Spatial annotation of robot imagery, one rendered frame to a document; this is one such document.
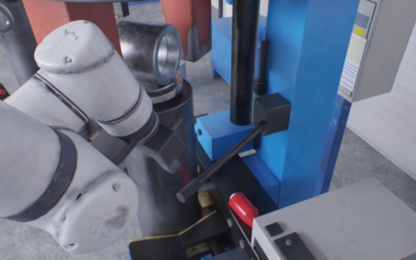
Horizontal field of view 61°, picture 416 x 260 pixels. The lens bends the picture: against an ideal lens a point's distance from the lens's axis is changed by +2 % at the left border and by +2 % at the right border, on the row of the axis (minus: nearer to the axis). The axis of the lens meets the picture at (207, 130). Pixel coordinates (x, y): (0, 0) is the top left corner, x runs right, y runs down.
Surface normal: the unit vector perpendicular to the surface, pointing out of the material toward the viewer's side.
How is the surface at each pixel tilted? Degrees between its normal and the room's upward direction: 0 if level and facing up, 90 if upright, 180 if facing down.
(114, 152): 25
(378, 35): 90
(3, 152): 76
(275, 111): 90
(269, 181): 0
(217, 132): 0
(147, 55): 70
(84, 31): 20
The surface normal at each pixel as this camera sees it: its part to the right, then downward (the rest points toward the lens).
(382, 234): -0.02, -0.80
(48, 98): 0.22, -0.17
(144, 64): -0.36, 0.53
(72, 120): 0.76, 0.39
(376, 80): 0.39, 0.55
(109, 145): -0.29, -0.52
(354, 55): -0.92, 0.25
